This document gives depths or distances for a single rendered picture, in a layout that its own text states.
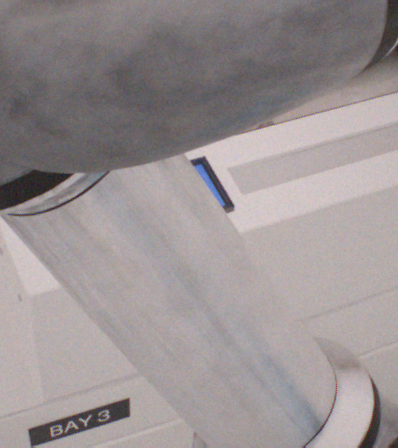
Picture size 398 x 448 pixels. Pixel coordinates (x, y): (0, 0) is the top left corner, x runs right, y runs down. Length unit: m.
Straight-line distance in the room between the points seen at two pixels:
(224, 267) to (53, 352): 0.36
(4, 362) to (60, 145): 0.62
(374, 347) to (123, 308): 0.58
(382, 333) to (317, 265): 0.16
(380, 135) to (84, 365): 0.30
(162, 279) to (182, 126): 0.18
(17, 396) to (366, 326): 0.32
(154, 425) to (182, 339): 0.49
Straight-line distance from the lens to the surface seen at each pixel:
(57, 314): 0.90
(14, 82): 0.39
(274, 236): 0.93
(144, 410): 1.05
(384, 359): 1.17
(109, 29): 0.38
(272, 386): 0.65
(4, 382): 1.00
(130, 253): 0.56
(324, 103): 1.13
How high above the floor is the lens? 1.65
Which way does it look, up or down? 49 degrees down
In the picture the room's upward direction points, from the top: 3 degrees clockwise
